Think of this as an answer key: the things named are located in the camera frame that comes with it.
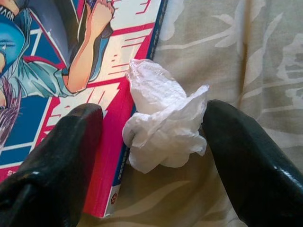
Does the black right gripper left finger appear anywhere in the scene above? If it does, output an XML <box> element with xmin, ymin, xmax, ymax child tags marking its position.
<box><xmin>0</xmin><ymin>104</ymin><xmax>104</xmax><ymax>227</ymax></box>

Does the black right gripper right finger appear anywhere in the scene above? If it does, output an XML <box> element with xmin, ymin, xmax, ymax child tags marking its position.
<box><xmin>201</xmin><ymin>99</ymin><xmax>303</xmax><ymax>227</ymax></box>

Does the white tissue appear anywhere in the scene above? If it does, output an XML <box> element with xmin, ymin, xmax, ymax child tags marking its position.
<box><xmin>122</xmin><ymin>58</ymin><xmax>210</xmax><ymax>175</ymax></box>

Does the colourful manga book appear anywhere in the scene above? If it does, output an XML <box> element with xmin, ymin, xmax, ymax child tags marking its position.
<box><xmin>0</xmin><ymin>0</ymin><xmax>169</xmax><ymax>219</ymax></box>

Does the beige floral bedsheet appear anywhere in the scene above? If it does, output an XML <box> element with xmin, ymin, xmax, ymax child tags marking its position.
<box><xmin>78</xmin><ymin>0</ymin><xmax>303</xmax><ymax>227</ymax></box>

